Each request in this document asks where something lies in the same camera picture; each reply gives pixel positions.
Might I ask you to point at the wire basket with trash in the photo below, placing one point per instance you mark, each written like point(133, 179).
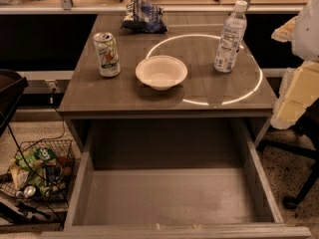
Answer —
point(57, 190)

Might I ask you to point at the clear plastic water bottle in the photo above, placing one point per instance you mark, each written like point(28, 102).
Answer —
point(230, 39)

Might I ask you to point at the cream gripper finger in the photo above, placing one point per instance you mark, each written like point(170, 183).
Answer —
point(285, 32)
point(299, 89)

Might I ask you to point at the silver can in basket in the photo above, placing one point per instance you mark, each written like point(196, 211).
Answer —
point(29, 191)

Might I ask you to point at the grey wooden cabinet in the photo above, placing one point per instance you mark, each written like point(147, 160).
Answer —
point(192, 37)

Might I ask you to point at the white green soda can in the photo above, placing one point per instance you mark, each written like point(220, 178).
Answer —
point(107, 54)

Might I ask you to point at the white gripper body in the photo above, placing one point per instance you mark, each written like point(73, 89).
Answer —
point(307, 34)

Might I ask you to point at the green snack bag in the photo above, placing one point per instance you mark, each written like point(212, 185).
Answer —
point(34, 166)

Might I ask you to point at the blue chip bag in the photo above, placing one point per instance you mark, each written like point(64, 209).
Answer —
point(144, 17)

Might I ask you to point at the white paper bowl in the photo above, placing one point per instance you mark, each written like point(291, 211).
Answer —
point(161, 72)

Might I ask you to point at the dark bin at left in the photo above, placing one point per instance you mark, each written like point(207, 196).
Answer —
point(12, 86)

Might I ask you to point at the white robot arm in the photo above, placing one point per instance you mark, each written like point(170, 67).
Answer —
point(299, 87)

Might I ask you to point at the grey open drawer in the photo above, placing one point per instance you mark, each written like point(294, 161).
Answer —
point(172, 179)

